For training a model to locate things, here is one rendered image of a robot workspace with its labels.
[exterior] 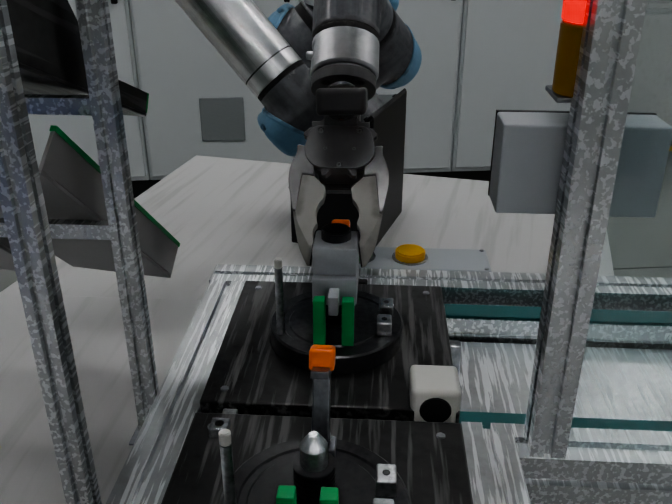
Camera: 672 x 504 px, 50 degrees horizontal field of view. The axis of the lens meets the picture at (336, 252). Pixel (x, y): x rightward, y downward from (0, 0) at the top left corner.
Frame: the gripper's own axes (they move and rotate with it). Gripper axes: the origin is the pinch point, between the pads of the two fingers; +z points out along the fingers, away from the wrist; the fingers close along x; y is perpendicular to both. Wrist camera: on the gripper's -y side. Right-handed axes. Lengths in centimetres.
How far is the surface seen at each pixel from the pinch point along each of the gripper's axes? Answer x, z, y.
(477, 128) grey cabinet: -55, -139, 281
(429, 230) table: -13, -18, 55
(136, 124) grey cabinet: 118, -128, 257
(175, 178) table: 39, -34, 74
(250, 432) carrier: 6.5, 17.8, -5.5
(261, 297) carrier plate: 9.3, 2.5, 12.8
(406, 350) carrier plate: -7.4, 9.0, 5.0
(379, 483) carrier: -4.7, 20.9, -14.5
